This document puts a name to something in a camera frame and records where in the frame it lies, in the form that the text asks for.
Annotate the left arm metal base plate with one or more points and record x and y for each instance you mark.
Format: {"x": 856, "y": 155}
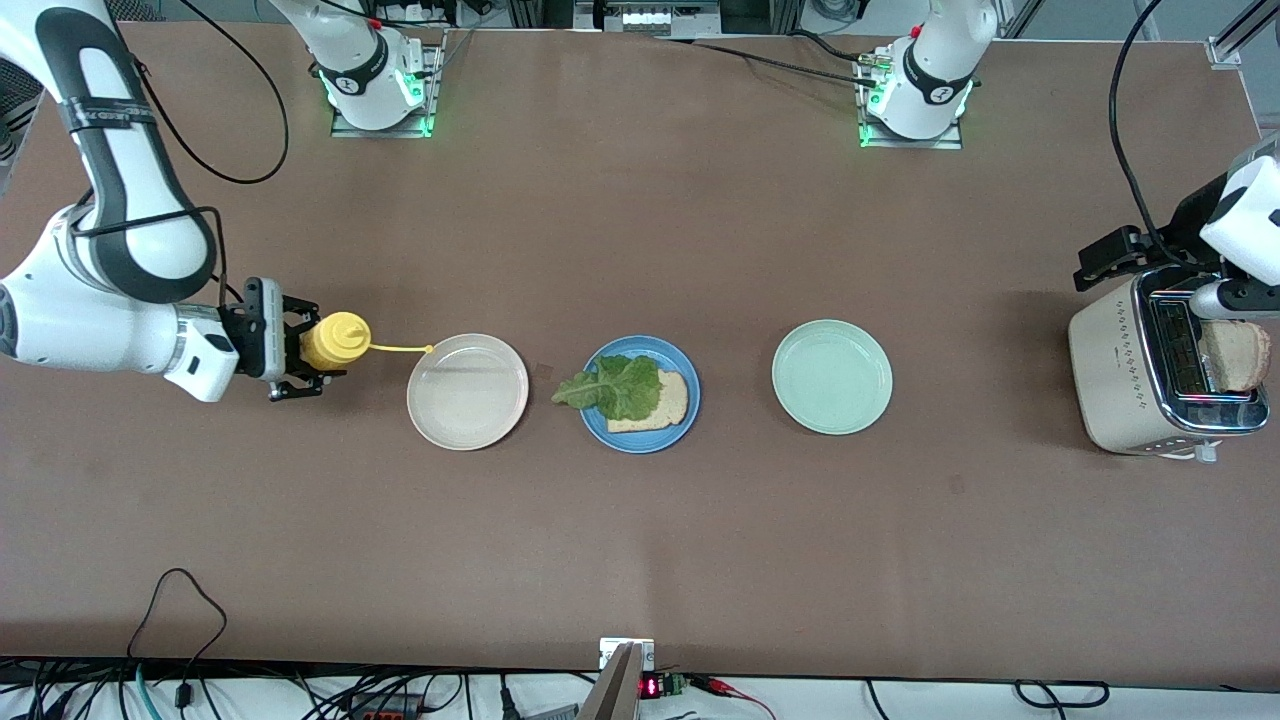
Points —
{"x": 955, "y": 143}

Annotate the aluminium frame profile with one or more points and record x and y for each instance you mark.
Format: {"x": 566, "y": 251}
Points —
{"x": 1222, "y": 52}

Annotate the red clip lead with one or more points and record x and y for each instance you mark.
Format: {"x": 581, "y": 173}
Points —
{"x": 720, "y": 686}

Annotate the green lettuce leaf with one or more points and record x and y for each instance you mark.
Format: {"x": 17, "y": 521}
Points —
{"x": 625, "y": 385}

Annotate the red LED display board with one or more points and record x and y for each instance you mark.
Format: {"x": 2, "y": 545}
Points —
{"x": 651, "y": 688}

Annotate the white metal bracket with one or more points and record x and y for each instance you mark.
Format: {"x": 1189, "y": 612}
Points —
{"x": 610, "y": 650}

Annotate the cream two-slot toaster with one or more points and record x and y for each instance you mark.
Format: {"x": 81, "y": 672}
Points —
{"x": 1110, "y": 390}

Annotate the blue round plate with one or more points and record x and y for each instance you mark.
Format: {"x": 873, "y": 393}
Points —
{"x": 645, "y": 345}

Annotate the beige round plate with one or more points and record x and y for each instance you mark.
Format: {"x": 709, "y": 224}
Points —
{"x": 467, "y": 392}

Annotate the grey metal camera post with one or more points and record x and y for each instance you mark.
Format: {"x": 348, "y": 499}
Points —
{"x": 615, "y": 695}

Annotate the grey equipment box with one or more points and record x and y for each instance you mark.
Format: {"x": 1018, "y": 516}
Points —
{"x": 650, "y": 18}

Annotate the yellow mustard squeeze bottle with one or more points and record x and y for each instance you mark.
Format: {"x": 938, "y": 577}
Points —
{"x": 335, "y": 340}

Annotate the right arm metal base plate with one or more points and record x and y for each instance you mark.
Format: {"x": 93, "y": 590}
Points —
{"x": 436, "y": 90}

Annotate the pale green round plate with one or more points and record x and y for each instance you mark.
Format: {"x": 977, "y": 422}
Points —
{"x": 832, "y": 377}

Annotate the bread slice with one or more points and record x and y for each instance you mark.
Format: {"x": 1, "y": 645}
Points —
{"x": 1235, "y": 355}
{"x": 672, "y": 400}

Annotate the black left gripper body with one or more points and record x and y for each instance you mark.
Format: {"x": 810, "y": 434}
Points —
{"x": 1192, "y": 222}

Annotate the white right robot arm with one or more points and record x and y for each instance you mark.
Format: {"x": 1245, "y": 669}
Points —
{"x": 100, "y": 330}

